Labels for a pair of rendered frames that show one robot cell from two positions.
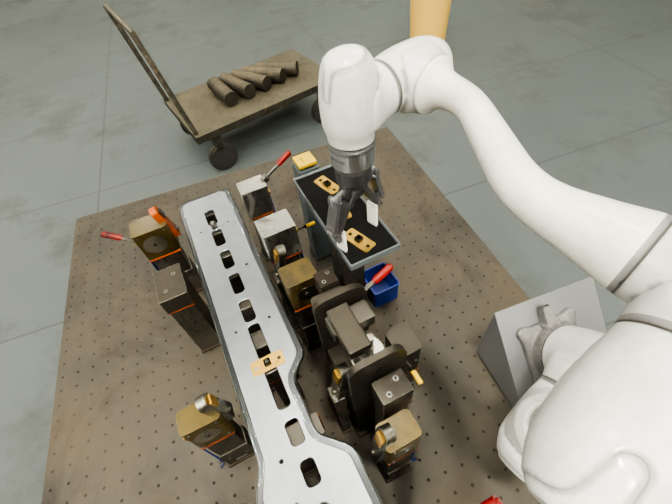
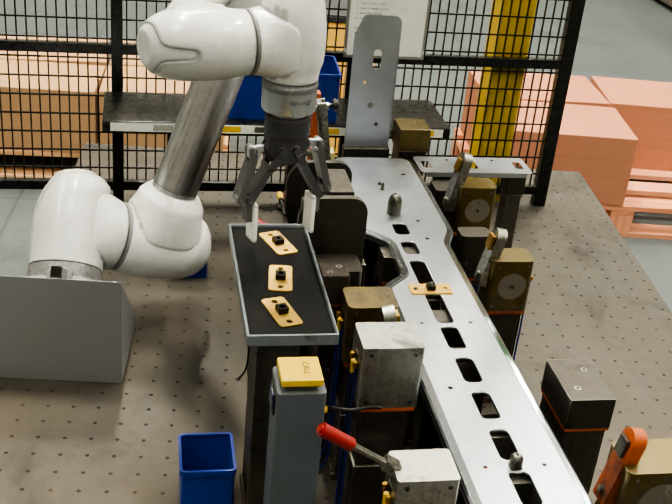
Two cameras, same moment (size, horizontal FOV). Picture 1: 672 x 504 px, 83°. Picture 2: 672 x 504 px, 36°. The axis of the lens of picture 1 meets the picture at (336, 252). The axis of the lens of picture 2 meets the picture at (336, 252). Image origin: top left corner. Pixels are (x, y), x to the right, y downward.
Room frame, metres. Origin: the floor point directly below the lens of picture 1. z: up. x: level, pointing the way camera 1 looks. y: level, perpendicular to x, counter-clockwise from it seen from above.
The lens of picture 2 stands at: (2.18, 0.25, 1.99)
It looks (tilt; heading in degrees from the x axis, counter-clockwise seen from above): 28 degrees down; 188
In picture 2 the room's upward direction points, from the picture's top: 6 degrees clockwise
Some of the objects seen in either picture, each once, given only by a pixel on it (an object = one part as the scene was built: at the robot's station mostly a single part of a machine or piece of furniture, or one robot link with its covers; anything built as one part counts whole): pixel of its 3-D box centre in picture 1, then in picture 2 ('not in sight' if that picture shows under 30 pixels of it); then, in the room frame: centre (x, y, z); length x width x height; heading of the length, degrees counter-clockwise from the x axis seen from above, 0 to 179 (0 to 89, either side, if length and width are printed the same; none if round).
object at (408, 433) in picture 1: (400, 447); not in sight; (0.19, -0.08, 0.88); 0.11 x 0.07 x 0.37; 110
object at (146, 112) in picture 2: not in sight; (276, 115); (-0.38, -0.29, 1.01); 0.90 x 0.22 x 0.03; 110
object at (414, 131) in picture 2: not in sight; (404, 187); (-0.35, 0.08, 0.88); 0.08 x 0.08 x 0.36; 20
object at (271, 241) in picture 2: (358, 239); (278, 240); (0.61, -0.06, 1.17); 0.08 x 0.04 x 0.01; 39
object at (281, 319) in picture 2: (327, 183); (282, 309); (0.83, 0.00, 1.17); 0.08 x 0.04 x 0.01; 35
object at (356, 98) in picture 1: (354, 94); (285, 29); (0.62, -0.07, 1.54); 0.13 x 0.11 x 0.16; 125
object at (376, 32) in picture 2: not in sight; (372, 82); (-0.30, -0.03, 1.17); 0.12 x 0.01 x 0.34; 110
